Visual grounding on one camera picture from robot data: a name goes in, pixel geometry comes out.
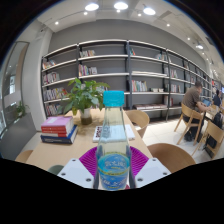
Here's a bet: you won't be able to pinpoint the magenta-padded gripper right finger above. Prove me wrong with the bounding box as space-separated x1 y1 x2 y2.
128 145 172 188

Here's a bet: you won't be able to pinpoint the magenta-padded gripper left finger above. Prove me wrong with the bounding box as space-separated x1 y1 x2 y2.
57 146 100 190

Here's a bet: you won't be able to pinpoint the clear bottle with teal cap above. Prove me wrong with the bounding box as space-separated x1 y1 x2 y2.
94 90 132 192

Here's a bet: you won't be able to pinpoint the dark blue book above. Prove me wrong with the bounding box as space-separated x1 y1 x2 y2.
40 124 79 145

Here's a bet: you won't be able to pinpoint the red book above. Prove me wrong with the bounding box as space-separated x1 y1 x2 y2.
41 124 75 139

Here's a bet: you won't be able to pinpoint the white magazine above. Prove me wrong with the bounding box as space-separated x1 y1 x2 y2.
92 123 136 144

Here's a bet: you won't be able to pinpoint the pink book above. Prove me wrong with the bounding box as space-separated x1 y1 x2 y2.
40 115 75 130

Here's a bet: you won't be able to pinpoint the large green potted plant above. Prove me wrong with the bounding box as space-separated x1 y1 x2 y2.
63 77 110 126

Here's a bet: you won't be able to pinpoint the small green potted plant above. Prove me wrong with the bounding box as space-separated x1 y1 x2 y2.
14 101 30 118

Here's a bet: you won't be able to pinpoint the person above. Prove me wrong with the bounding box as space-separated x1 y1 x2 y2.
212 89 224 108
181 80 213 143

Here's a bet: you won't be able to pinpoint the grey bookshelf unit with books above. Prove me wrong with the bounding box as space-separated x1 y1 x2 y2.
40 39 214 122

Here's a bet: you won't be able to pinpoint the round ceiling lights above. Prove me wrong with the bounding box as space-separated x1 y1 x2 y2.
53 1 206 52

